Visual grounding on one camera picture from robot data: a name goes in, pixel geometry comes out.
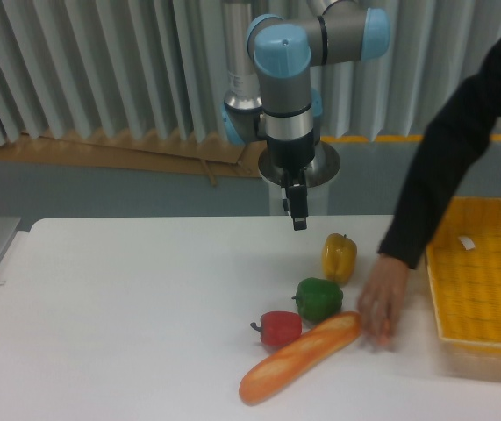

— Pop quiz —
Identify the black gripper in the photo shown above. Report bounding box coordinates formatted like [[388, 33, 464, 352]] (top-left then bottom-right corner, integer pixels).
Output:
[[267, 132, 315, 231]]

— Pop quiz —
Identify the green bell pepper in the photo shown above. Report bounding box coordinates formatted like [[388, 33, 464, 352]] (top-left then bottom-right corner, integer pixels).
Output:
[[292, 277, 343, 324]]

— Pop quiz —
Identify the yellow woven basket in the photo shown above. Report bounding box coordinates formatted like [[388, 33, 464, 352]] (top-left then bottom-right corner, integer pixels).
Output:
[[426, 197, 501, 354]]

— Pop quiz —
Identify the black sleeved forearm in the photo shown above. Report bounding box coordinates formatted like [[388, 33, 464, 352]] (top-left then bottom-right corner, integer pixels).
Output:
[[379, 38, 501, 268]]

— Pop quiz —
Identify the white paper label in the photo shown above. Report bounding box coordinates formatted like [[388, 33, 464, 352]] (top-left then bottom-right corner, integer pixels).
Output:
[[458, 236, 476, 251]]

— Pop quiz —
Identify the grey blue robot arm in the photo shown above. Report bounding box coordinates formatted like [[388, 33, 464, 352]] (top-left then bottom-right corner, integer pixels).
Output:
[[221, 1, 390, 231]]

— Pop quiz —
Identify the red bell pepper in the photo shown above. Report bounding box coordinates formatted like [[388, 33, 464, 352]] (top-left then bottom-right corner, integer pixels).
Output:
[[250, 311, 302, 347]]

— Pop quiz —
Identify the person's hand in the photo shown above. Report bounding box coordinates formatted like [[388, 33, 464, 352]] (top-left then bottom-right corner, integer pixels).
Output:
[[357, 254, 410, 347]]

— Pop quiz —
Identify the yellow bell pepper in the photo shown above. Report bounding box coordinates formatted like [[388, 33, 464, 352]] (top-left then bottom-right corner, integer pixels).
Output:
[[321, 233, 357, 285]]

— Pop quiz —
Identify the brown cardboard sheet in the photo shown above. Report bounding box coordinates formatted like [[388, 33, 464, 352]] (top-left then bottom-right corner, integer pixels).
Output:
[[0, 132, 265, 186]]

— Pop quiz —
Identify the orange baguette bread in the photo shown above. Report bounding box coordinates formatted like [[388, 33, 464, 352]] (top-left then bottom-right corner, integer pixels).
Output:
[[239, 311, 361, 405]]

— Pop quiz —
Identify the grey pleated curtain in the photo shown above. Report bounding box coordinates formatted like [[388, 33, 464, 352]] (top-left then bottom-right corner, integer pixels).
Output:
[[0, 1, 501, 145]]

